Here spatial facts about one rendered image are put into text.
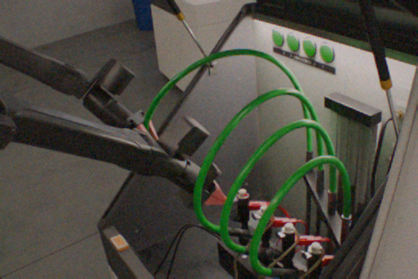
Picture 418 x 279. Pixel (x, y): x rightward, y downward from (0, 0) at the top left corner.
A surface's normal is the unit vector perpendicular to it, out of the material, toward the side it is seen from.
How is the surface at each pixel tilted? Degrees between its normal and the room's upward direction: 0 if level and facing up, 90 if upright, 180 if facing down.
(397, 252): 76
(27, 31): 90
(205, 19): 90
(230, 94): 90
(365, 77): 90
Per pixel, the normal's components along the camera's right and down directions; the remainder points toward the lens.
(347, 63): -0.85, 0.32
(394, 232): -0.85, 0.10
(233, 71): 0.52, 0.36
